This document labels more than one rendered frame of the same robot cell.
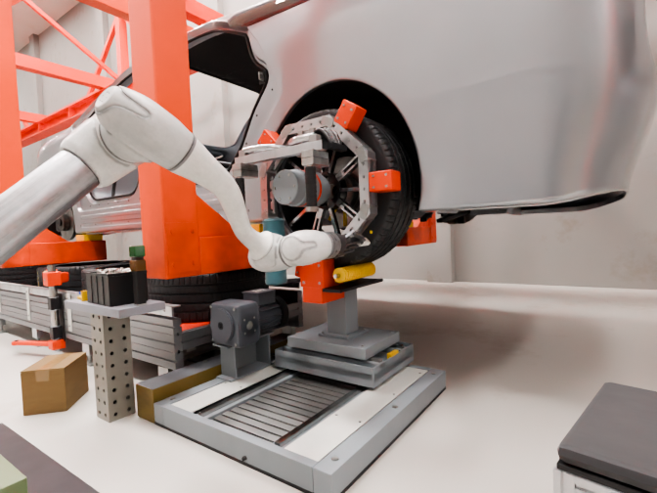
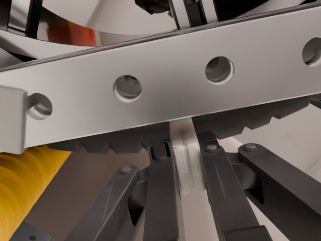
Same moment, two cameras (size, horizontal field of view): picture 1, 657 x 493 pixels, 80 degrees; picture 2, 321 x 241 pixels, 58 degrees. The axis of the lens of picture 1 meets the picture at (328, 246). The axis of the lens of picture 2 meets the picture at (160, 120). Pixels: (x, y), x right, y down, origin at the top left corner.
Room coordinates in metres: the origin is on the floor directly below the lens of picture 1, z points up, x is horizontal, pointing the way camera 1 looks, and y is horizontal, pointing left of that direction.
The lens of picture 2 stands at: (1.37, 0.02, 0.69)
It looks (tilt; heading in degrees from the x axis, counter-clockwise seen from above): 16 degrees down; 314
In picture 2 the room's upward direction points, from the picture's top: 35 degrees clockwise
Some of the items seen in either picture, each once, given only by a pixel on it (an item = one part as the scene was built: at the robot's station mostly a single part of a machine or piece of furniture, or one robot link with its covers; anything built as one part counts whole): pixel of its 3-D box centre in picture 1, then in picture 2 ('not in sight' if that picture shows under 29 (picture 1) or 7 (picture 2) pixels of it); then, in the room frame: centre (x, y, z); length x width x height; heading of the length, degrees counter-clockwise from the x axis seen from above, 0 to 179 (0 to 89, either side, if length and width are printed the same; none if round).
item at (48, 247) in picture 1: (65, 240); not in sight; (3.04, 2.02, 0.69); 0.52 x 0.17 x 0.35; 144
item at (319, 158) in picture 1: (315, 158); not in sight; (1.33, 0.03, 0.93); 0.09 x 0.05 x 0.05; 144
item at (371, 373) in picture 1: (344, 354); not in sight; (1.73, -0.05, 0.13); 0.50 x 0.36 x 0.10; 54
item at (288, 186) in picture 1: (302, 188); not in sight; (1.54, 0.09, 0.85); 0.21 x 0.14 x 0.14; 144
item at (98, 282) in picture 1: (116, 285); not in sight; (1.48, 0.80, 0.51); 0.20 x 0.14 x 0.13; 51
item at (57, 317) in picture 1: (55, 307); not in sight; (2.29, 1.62, 0.30); 0.09 x 0.05 x 0.50; 54
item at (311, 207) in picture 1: (311, 188); not in sight; (1.30, 0.05, 0.83); 0.04 x 0.04 x 0.16
